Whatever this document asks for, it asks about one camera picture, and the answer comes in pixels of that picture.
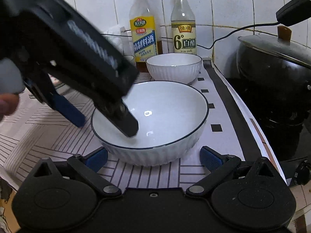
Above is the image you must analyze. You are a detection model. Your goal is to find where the striped table cover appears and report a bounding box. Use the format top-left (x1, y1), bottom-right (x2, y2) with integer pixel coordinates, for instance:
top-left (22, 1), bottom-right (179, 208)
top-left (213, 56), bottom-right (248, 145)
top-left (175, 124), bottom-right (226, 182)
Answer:
top-left (0, 58), bottom-right (287, 193)

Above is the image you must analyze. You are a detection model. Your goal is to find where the black plug block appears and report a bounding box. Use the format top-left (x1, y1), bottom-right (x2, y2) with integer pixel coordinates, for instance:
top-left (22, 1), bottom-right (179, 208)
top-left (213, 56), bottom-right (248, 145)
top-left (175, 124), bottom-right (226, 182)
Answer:
top-left (276, 0), bottom-right (311, 26)

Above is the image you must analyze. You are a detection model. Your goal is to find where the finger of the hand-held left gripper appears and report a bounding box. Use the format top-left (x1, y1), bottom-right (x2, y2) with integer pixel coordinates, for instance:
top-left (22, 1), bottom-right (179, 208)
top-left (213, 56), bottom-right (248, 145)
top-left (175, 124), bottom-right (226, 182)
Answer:
top-left (93, 99), bottom-right (139, 138)
top-left (24, 69), bottom-right (86, 128)

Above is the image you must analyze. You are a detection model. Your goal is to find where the person's left hand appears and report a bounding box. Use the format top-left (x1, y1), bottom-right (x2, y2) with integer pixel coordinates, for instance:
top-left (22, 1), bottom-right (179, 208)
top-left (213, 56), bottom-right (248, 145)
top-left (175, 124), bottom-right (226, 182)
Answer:
top-left (0, 93), bottom-right (19, 122)

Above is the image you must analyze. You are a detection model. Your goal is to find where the black gas stove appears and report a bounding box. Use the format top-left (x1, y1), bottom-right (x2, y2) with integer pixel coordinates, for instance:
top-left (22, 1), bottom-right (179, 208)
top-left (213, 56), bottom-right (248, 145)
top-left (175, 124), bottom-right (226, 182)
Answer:
top-left (225, 78), bottom-right (311, 188)

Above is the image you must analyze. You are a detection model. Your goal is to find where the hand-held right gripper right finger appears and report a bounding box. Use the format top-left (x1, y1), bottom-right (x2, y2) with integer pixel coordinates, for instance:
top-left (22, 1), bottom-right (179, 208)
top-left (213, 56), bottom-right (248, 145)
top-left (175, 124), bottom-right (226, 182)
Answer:
top-left (186, 146), bottom-right (279, 198)

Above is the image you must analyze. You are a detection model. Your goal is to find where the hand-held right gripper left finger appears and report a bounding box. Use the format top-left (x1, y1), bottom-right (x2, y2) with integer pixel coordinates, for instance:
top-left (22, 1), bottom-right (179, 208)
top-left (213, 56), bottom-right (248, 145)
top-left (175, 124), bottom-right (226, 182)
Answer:
top-left (33, 147), bottom-right (122, 198)

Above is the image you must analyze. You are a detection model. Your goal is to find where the clear vinegar bottle yellow cap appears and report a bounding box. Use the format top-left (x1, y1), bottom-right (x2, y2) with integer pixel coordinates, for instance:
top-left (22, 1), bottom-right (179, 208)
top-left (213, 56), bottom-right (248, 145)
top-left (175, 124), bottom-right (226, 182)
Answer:
top-left (171, 0), bottom-right (197, 55)

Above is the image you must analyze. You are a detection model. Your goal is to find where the glass pot lid brown knob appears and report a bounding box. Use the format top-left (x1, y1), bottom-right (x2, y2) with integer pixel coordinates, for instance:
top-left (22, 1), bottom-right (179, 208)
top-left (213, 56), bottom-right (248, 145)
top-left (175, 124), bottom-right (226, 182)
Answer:
top-left (238, 25), bottom-right (311, 69)

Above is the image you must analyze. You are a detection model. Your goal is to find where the white powder packet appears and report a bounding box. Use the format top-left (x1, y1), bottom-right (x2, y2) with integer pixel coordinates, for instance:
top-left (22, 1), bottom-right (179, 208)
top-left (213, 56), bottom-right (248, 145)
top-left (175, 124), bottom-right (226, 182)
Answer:
top-left (103, 24), bottom-right (129, 55)

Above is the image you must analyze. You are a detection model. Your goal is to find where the black cooking pot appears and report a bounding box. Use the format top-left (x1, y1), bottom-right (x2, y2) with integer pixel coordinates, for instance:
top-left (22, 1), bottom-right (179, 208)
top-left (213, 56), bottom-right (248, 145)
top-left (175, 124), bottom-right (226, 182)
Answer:
top-left (236, 36), bottom-right (311, 127)

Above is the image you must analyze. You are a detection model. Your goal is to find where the cooking wine bottle yellow label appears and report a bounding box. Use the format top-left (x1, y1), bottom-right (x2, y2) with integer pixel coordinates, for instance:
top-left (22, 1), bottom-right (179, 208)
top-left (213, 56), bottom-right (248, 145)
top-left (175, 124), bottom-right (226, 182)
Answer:
top-left (129, 0), bottom-right (163, 73)

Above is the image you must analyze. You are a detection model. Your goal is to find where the black adapter cable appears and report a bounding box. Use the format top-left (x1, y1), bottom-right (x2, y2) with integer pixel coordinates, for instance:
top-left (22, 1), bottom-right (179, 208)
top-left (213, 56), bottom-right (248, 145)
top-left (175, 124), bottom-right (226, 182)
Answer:
top-left (101, 22), bottom-right (279, 49)

